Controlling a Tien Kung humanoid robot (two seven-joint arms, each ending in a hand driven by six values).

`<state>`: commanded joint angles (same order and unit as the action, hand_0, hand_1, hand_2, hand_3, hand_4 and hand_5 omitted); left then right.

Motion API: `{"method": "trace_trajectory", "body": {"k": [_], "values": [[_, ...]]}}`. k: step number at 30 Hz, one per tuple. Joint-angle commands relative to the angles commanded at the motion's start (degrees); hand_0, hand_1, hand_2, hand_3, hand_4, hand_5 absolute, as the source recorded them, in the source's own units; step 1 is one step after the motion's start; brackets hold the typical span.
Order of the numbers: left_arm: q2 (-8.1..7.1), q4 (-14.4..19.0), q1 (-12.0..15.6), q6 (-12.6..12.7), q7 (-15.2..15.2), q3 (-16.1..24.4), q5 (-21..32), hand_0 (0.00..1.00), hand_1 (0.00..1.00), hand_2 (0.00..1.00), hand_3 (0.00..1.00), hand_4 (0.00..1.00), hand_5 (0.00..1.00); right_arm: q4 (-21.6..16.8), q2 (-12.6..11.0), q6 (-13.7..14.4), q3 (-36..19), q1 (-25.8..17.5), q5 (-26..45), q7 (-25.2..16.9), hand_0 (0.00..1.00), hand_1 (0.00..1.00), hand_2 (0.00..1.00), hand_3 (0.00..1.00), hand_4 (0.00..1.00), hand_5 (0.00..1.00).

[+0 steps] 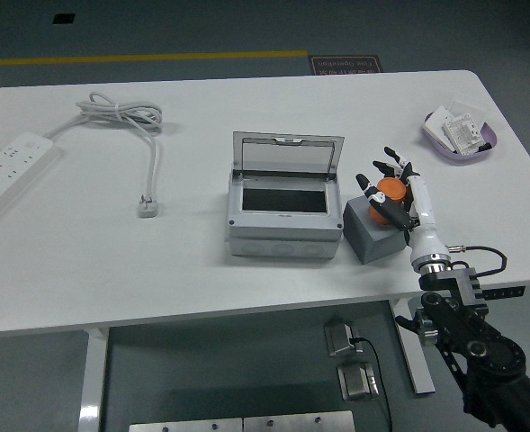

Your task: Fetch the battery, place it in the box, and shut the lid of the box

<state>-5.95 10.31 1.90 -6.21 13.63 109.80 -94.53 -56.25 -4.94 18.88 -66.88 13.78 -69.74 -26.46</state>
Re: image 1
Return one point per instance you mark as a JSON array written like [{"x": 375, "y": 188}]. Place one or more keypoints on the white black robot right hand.
[{"x": 422, "y": 243}]

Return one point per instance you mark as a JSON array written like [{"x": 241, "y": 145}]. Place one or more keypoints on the orange cylindrical battery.
[{"x": 390, "y": 191}]

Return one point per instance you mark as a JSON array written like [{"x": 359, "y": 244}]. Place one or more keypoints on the smoky transparent box lid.
[{"x": 287, "y": 155}]

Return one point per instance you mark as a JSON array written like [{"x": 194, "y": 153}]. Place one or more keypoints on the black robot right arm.
[{"x": 471, "y": 342}]

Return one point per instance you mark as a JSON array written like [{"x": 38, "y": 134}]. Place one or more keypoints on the grey cube battery holder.
[{"x": 368, "y": 238}]

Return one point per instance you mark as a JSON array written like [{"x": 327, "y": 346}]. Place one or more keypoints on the metal floor socket box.
[
  {"x": 356, "y": 382},
  {"x": 336, "y": 339}
]

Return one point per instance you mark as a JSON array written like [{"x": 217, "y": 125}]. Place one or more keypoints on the grey plastic electrical box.
[{"x": 282, "y": 236}]

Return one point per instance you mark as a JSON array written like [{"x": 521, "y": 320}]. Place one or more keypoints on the purple plastic tray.
[{"x": 444, "y": 155}]

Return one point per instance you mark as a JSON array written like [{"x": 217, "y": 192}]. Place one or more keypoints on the small black part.
[{"x": 485, "y": 146}]

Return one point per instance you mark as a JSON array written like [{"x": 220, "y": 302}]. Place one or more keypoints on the white printed socket panel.
[{"x": 462, "y": 132}]

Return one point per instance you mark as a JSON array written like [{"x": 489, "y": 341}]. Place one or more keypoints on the white table leg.
[
  {"x": 93, "y": 382},
  {"x": 419, "y": 373}
]

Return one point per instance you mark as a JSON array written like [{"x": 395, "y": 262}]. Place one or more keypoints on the clear square plastic packet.
[{"x": 467, "y": 105}]

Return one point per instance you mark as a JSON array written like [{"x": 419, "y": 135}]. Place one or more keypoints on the black floor sign mat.
[{"x": 345, "y": 65}]

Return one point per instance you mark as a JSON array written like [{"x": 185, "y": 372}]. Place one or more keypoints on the grey metal plate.
[
  {"x": 298, "y": 423},
  {"x": 183, "y": 426}
]

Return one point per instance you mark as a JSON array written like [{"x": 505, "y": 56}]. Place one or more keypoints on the white power strip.
[{"x": 8, "y": 166}]

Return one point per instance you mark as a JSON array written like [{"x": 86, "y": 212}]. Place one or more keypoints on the black square floor hatch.
[{"x": 64, "y": 18}]

